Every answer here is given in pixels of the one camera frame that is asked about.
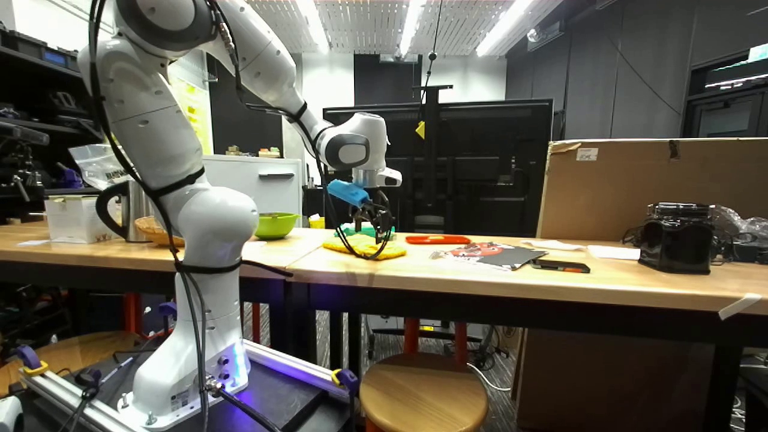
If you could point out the yellow cloth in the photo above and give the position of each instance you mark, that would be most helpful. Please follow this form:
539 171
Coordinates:
363 245

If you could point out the white cabinet box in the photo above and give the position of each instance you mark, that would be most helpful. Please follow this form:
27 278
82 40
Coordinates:
251 187

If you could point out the brown cardboard box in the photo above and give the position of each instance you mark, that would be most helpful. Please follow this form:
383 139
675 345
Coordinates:
604 188

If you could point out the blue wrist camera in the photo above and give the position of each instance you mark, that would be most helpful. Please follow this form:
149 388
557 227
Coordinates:
350 194

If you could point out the black phone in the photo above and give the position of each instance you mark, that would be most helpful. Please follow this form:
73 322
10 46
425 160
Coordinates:
555 265

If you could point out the large black monitor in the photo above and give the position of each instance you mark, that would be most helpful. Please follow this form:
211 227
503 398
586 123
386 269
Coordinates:
467 166

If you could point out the grey flat card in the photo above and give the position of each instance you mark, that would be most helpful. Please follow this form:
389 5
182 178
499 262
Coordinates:
514 257

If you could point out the green cloth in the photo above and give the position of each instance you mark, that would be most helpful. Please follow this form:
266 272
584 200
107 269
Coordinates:
351 229

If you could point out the wooden stool at left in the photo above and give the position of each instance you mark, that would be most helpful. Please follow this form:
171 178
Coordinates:
71 355

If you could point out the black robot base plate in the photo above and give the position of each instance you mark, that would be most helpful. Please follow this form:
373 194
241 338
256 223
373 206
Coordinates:
278 399

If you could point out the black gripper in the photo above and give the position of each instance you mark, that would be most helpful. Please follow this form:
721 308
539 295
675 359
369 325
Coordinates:
373 219

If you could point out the green bowl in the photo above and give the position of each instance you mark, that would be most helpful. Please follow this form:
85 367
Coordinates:
274 227

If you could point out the black camera device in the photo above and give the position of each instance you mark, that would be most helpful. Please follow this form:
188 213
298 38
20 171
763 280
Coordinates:
679 239

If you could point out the red flat tool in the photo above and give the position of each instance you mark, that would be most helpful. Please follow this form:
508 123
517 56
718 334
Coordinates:
437 239

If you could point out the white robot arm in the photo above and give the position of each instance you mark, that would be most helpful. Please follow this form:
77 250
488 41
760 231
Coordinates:
139 111

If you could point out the clear plastic container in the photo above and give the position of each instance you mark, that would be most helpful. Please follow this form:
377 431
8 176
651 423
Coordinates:
73 219

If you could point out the round wooden stool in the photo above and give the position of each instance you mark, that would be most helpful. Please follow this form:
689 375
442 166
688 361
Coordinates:
422 395

